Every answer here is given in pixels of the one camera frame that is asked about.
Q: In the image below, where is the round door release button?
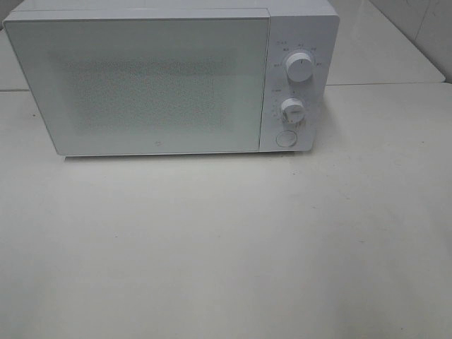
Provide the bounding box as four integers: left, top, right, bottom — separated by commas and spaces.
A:
275, 131, 297, 148

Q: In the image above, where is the white timer knob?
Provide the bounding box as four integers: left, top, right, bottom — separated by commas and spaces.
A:
280, 98, 306, 124

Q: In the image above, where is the white microwave door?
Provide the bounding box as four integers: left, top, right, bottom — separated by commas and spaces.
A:
6, 18, 268, 156

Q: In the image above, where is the upper white power knob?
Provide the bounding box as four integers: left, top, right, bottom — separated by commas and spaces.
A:
285, 51, 314, 83

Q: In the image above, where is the white microwave oven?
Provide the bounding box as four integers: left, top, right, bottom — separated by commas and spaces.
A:
3, 1, 340, 155

